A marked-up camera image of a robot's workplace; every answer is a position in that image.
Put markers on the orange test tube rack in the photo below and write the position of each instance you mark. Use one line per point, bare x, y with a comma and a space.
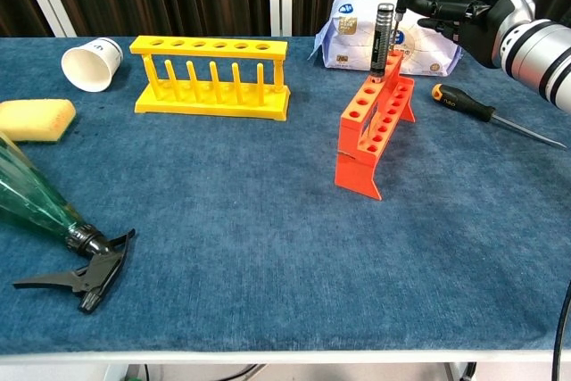
352, 176

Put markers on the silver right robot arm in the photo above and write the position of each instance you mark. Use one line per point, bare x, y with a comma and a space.
540, 60

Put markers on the grey metal table leg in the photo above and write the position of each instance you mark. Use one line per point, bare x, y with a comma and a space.
459, 373

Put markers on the green spray bottle black trigger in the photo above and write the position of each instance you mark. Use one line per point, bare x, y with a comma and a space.
27, 202

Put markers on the blue table cloth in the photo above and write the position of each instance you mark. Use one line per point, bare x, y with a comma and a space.
245, 220

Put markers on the yellow test tube rack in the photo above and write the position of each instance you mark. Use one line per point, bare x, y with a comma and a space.
209, 106

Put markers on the yellow sponge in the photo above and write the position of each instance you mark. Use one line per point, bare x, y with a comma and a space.
35, 118

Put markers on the silver knurled precision screwdriver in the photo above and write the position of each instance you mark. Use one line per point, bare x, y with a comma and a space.
381, 42

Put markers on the white paper cup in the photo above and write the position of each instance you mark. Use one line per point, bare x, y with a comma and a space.
87, 68

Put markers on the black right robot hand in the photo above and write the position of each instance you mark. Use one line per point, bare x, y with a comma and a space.
482, 15

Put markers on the white tissue pack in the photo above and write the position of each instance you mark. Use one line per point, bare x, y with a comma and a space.
352, 37

